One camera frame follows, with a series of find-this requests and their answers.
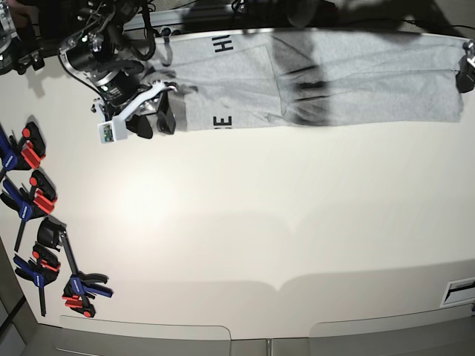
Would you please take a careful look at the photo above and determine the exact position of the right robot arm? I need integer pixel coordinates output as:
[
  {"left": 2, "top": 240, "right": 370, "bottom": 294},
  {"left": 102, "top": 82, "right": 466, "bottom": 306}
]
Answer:
[{"left": 58, "top": 1, "right": 188, "bottom": 144}]

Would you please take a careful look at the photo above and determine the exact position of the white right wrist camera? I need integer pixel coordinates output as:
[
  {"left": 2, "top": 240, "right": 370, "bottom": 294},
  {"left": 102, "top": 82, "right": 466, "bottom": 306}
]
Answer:
[{"left": 97, "top": 120, "right": 128, "bottom": 144}]

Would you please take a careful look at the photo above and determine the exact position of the top blue red bar clamp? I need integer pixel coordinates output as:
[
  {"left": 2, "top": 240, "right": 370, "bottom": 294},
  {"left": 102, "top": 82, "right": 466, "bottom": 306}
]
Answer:
[{"left": 1, "top": 122, "right": 46, "bottom": 179}]

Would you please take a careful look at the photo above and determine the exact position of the grey T-shirt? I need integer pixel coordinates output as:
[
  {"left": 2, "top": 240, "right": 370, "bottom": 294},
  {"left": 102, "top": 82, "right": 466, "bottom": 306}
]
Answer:
[{"left": 146, "top": 30, "right": 466, "bottom": 131}]

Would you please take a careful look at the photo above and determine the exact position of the person hand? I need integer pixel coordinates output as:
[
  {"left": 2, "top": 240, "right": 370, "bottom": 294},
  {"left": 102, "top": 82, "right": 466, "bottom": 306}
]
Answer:
[{"left": 7, "top": 0, "right": 30, "bottom": 19}]

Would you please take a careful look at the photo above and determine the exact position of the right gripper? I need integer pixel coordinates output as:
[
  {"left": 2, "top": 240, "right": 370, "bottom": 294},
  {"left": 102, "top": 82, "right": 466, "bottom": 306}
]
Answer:
[{"left": 111, "top": 80, "right": 198, "bottom": 139}]

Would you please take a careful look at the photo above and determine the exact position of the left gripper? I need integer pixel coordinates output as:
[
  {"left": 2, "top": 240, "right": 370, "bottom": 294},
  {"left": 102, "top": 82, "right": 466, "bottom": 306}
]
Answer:
[{"left": 456, "top": 39, "right": 475, "bottom": 93}]

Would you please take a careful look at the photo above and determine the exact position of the long blue red bar clamp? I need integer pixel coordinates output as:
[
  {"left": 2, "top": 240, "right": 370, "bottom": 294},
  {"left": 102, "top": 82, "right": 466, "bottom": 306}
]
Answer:
[{"left": 37, "top": 217, "right": 114, "bottom": 318}]

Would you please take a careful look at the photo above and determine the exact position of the white label sticker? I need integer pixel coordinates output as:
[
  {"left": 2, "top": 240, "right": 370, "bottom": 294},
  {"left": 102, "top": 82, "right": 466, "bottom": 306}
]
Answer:
[{"left": 441, "top": 277, "right": 474, "bottom": 308}]

